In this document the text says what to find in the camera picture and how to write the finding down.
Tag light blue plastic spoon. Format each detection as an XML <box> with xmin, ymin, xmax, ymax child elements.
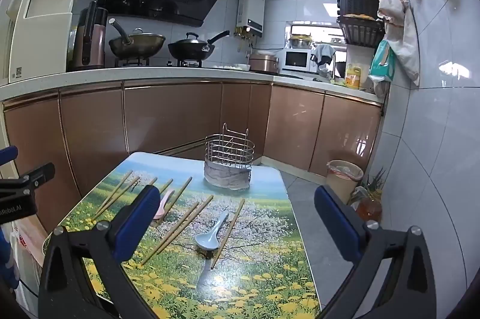
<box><xmin>195</xmin><ymin>211</ymin><xmax>229</xmax><ymax>252</ymax></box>

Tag kitchen window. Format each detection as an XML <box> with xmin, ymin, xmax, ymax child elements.
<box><xmin>287</xmin><ymin>22</ymin><xmax>347</xmax><ymax>53</ymax></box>

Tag brown base cabinets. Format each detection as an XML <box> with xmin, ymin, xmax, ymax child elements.
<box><xmin>0</xmin><ymin>66</ymin><xmax>386</xmax><ymax>233</ymax></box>

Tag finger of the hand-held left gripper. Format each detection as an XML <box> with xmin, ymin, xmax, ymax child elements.
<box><xmin>0</xmin><ymin>145</ymin><xmax>19</xmax><ymax>165</ymax></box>
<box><xmin>0</xmin><ymin>162</ymin><xmax>56</xmax><ymax>193</ymax></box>

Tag white kitchen appliance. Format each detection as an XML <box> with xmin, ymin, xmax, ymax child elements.
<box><xmin>0</xmin><ymin>0</ymin><xmax>83</xmax><ymax>87</ymax></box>

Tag gas stove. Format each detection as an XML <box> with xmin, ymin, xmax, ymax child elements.
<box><xmin>114</xmin><ymin>57</ymin><xmax>211</xmax><ymax>69</ymax></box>

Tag metal wire utensil holder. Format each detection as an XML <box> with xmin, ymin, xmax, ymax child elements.
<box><xmin>204</xmin><ymin>123</ymin><xmax>254</xmax><ymax>192</ymax></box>

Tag white water heater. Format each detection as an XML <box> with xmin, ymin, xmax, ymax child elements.
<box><xmin>237</xmin><ymin>0</ymin><xmax>266</xmax><ymax>37</ymax></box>

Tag person's left hand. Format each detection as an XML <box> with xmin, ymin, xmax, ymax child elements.
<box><xmin>0</xmin><ymin>227</ymin><xmax>20</xmax><ymax>290</ymax></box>

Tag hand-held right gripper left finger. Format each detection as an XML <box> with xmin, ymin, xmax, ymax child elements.
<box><xmin>38</xmin><ymin>185</ymin><xmax>177</xmax><ymax>319</ymax></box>

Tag green tissue pack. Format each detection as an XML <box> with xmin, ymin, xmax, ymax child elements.
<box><xmin>369</xmin><ymin>40</ymin><xmax>396</xmax><ymax>83</ymax></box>

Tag bunch of wooden chopsticks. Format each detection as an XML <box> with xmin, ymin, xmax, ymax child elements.
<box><xmin>91</xmin><ymin>170</ymin><xmax>246</xmax><ymax>270</ymax></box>

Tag grey blue cloth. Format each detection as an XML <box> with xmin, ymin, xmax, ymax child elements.
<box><xmin>310</xmin><ymin>44</ymin><xmax>335</xmax><ymax>65</ymax></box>

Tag black wall rack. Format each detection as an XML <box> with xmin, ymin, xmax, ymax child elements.
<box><xmin>335</xmin><ymin>0</ymin><xmax>386</xmax><ymax>48</ymax></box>

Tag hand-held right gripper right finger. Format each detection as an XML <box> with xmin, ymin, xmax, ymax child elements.
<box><xmin>314</xmin><ymin>186</ymin><xmax>437</xmax><ymax>319</ymax></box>

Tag steel pot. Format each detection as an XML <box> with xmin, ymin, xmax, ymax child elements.
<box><xmin>288</xmin><ymin>34</ymin><xmax>313</xmax><ymax>50</ymax></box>

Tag brass wok with lid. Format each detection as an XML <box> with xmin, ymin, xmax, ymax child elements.
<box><xmin>109</xmin><ymin>19</ymin><xmax>166</xmax><ymax>59</ymax></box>

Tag amber cooking oil bottle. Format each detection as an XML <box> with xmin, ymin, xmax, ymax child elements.
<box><xmin>356</xmin><ymin>189</ymin><xmax>383</xmax><ymax>224</ymax></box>

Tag grey cloth wrap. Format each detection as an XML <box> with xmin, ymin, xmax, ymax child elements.
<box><xmin>204</xmin><ymin>159</ymin><xmax>252</xmax><ymax>192</ymax></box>

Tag yellow bottle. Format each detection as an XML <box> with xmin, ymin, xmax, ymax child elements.
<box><xmin>344</xmin><ymin>64</ymin><xmax>362</xmax><ymax>89</ymax></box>

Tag white hanging bag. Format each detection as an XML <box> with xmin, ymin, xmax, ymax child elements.
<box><xmin>378</xmin><ymin>0</ymin><xmax>421</xmax><ymax>85</ymax></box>

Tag green scallions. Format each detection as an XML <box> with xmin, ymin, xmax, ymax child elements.
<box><xmin>360</xmin><ymin>167</ymin><xmax>387</xmax><ymax>192</ymax></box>

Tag brown rice cooker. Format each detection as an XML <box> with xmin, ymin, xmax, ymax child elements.
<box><xmin>249</xmin><ymin>51</ymin><xmax>280</xmax><ymax>74</ymax></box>

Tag pink plastic spoon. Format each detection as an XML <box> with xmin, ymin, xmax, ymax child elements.
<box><xmin>152</xmin><ymin>189</ymin><xmax>176</xmax><ymax>226</ymax></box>

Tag beige trash bin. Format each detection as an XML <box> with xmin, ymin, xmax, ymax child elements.
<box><xmin>326</xmin><ymin>159</ymin><xmax>364</xmax><ymax>205</ymax></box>

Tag white microwave oven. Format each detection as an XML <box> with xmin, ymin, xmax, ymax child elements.
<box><xmin>281</xmin><ymin>48</ymin><xmax>317</xmax><ymax>74</ymax></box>

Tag black wok with lid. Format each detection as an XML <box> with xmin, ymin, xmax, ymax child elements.
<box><xmin>167</xmin><ymin>30</ymin><xmax>230</xmax><ymax>61</ymax></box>

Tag rose gold electric kettle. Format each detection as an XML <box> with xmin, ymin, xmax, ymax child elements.
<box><xmin>71</xmin><ymin>1</ymin><xmax>109</xmax><ymax>71</ymax></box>

